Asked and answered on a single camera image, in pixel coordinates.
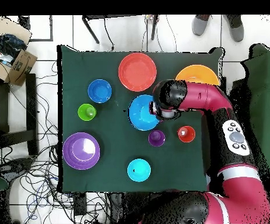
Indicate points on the large sky blue bowl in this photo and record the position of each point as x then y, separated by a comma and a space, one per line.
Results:
139, 114

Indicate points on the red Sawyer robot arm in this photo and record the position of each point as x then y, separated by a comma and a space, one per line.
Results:
209, 95

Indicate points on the purple cup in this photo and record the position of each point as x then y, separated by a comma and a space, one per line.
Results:
156, 138

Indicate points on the orange bowl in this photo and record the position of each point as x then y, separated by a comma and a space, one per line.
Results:
137, 72

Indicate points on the orange cup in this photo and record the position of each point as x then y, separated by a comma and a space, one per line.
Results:
186, 135

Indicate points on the yellow bowl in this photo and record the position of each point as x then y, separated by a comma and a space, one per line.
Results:
195, 74

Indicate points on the dark blue bowl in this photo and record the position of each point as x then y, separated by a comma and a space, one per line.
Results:
99, 91

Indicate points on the small light blue bowl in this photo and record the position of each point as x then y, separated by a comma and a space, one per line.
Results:
139, 170

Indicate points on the green cup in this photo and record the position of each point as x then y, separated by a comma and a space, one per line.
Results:
84, 112

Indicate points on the dark green table cloth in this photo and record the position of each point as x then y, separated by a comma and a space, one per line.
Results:
90, 65

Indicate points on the purple bowl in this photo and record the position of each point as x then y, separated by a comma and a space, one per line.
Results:
79, 154

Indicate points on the person's right foot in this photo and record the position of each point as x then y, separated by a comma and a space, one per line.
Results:
200, 25

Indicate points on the person's foot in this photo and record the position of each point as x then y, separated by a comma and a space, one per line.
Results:
236, 29
200, 25

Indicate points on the person's left foot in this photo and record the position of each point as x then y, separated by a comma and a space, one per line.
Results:
236, 29

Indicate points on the black wooden bench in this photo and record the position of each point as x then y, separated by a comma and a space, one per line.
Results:
31, 105

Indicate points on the printed cardboard box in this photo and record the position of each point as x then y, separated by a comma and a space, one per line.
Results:
20, 67

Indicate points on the dark blue bag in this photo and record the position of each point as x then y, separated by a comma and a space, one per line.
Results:
11, 44

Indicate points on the plain cardboard box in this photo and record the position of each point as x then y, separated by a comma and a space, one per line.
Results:
11, 28

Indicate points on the black metal frame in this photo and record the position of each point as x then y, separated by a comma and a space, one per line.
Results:
107, 16

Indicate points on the black pedestal leg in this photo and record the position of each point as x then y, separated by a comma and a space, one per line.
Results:
15, 166

